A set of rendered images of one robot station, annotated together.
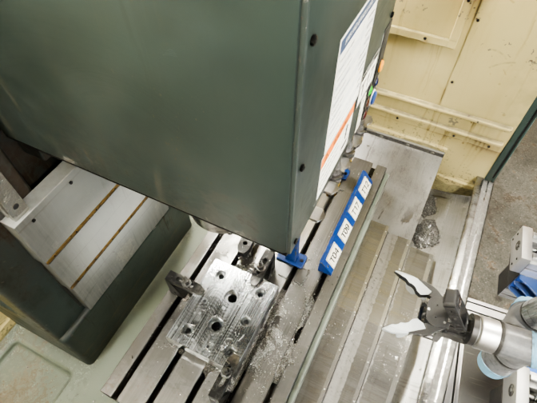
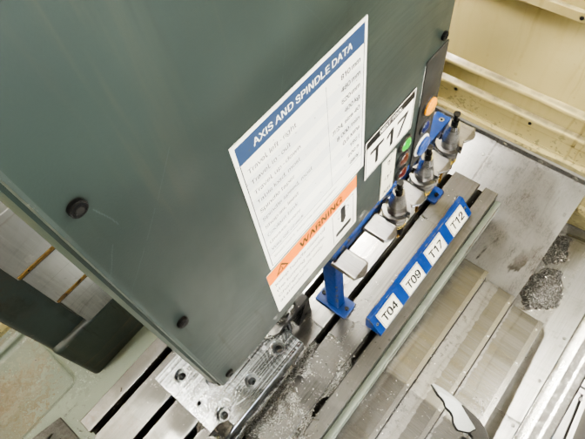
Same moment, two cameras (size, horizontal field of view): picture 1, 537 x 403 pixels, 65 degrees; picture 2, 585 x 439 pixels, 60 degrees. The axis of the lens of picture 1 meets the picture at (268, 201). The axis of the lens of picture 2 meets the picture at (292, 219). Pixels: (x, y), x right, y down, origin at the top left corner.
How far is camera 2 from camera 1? 33 cm
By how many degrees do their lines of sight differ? 14
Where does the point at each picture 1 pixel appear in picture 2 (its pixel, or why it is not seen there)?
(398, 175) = (517, 203)
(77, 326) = (73, 337)
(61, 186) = not seen: hidden behind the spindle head
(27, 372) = (34, 365)
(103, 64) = not seen: outside the picture
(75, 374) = (78, 381)
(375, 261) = (454, 320)
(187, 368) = (178, 417)
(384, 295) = (456, 368)
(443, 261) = (556, 334)
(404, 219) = (514, 266)
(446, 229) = (574, 287)
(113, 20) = not seen: outside the picture
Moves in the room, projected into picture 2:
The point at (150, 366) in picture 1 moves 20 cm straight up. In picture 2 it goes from (138, 406) to (104, 390)
